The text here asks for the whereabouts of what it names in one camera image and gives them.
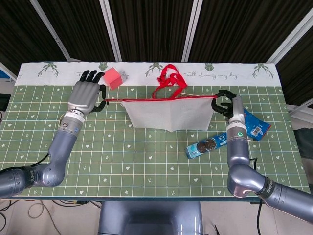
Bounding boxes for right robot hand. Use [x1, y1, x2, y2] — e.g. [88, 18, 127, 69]
[210, 90, 245, 123]

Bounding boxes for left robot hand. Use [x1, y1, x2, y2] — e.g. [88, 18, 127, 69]
[67, 70, 108, 116]

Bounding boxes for white mesh bag red handles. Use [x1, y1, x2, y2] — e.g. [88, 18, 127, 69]
[121, 95, 216, 132]

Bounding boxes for blue snack bag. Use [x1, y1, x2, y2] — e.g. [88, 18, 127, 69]
[243, 107, 272, 142]

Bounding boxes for green grid tablecloth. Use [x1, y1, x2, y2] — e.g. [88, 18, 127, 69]
[0, 61, 313, 202]

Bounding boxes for red foam cube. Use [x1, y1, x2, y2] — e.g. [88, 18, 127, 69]
[102, 68, 123, 91]

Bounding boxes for blue Oreo cookie box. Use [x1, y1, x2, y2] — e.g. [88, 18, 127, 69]
[186, 132, 229, 160]

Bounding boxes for grey robot torso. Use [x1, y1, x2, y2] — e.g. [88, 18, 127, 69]
[97, 200, 204, 235]

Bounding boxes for red ribbon strap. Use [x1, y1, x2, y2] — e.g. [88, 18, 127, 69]
[152, 64, 189, 100]

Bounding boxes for white frame post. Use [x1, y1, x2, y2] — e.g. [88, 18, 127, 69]
[98, 0, 122, 62]
[266, 0, 313, 65]
[181, 0, 202, 62]
[29, 0, 73, 62]

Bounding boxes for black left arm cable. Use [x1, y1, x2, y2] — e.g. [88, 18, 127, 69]
[23, 151, 52, 170]

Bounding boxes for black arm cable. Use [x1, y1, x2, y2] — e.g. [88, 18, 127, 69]
[23, 151, 52, 170]
[249, 157, 264, 235]

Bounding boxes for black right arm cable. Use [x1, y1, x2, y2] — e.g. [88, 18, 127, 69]
[249, 157, 264, 235]

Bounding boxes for black floor cables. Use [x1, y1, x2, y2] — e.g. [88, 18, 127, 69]
[0, 199, 101, 235]

